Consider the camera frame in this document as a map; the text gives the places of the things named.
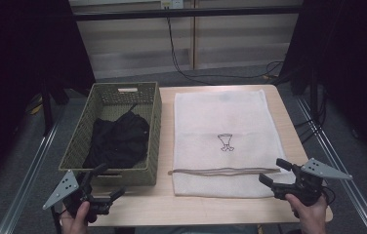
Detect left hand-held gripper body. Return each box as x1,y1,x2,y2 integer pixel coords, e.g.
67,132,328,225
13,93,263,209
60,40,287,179
42,169,112,224

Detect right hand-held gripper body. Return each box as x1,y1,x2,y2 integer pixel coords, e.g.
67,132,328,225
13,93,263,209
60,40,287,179
272,157,353,207

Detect green woven basket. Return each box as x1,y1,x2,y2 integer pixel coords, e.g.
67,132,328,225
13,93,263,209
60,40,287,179
58,81,163,187

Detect black garment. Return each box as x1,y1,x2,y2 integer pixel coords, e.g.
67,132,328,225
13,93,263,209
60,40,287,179
82,103,150,170

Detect white mesh laundry bag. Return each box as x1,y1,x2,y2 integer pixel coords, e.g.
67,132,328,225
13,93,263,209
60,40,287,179
168,89,297,199

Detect person's right hand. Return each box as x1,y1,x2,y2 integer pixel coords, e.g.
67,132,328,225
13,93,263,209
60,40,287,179
284,194,329,234

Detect person's left hand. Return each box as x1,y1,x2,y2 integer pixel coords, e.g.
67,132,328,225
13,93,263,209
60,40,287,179
60,201,92,234

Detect black metal stand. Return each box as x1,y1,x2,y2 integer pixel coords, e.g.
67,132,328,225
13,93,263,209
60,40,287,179
39,81,71,137

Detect person's clothing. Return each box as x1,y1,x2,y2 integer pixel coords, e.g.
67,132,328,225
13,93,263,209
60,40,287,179
135,225,260,234

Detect black curtain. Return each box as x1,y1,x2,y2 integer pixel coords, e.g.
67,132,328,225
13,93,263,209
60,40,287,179
278,0,367,172
0,0,97,196

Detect black horizontal bar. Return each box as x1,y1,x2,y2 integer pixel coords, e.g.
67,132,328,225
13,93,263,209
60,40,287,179
73,5,304,22

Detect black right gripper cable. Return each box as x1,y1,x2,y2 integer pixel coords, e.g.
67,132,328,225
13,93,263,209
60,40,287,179
320,184,336,207

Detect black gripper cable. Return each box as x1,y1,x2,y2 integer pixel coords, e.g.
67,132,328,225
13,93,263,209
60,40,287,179
50,206,70,234
320,184,336,207

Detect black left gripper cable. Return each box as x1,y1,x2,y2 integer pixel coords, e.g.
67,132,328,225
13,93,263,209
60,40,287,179
50,206,70,234

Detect metal floor rail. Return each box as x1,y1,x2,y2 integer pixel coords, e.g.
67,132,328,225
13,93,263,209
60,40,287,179
0,111,62,234
296,97,367,234

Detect black floor cables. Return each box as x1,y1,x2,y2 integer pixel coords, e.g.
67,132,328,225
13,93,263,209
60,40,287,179
293,92,329,144

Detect black wall cable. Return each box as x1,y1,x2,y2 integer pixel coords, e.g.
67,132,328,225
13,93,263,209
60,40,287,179
166,17,284,87

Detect white wall socket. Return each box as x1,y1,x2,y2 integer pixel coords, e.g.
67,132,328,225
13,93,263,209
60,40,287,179
160,0,184,10

